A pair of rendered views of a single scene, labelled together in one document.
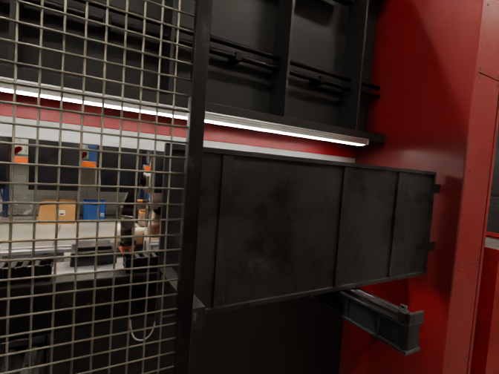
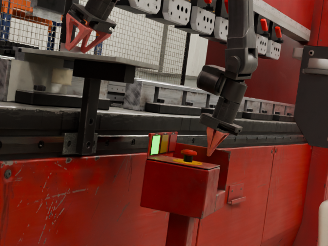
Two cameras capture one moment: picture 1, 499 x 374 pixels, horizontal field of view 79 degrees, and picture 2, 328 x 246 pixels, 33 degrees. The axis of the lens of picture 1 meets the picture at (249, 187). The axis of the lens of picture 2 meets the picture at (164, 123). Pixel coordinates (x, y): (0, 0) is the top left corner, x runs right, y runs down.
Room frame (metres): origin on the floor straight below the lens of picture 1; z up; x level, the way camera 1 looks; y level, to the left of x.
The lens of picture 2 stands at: (2.66, -0.26, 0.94)
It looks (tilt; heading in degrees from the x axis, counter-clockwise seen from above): 3 degrees down; 149
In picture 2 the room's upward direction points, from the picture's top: 7 degrees clockwise
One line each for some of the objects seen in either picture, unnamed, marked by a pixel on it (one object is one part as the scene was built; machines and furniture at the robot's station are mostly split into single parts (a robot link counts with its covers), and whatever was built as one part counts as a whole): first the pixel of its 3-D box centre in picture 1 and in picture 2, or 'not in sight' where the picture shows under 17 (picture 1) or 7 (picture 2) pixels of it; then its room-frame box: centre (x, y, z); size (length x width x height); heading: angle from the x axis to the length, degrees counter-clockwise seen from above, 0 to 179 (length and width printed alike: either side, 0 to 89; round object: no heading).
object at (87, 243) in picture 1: (92, 245); not in sight; (0.97, 0.49, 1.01); 0.26 x 0.12 x 0.05; 30
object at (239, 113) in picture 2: not in sight; (222, 113); (0.88, 1.08, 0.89); 0.30 x 0.05 x 0.03; 120
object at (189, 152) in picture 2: not in sight; (188, 157); (1.54, 0.49, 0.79); 0.04 x 0.04 x 0.04
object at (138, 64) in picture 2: not in sight; (91, 59); (1.46, 0.25, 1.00); 0.26 x 0.18 x 0.01; 30
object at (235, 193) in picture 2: not in sight; (237, 193); (0.96, 1.14, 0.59); 0.15 x 0.02 x 0.07; 120
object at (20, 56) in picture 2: not in sight; (48, 59); (1.32, 0.19, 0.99); 0.20 x 0.03 x 0.03; 120
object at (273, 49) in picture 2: not in sight; (268, 40); (0.55, 1.54, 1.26); 0.15 x 0.09 x 0.17; 120
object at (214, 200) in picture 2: not in sight; (188, 172); (1.50, 0.53, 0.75); 0.20 x 0.16 x 0.18; 129
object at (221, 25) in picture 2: not in sight; (218, 18); (0.85, 1.02, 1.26); 0.15 x 0.09 x 0.17; 120
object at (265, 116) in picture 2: not in sight; (256, 115); (0.69, 1.42, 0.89); 0.30 x 0.05 x 0.03; 120
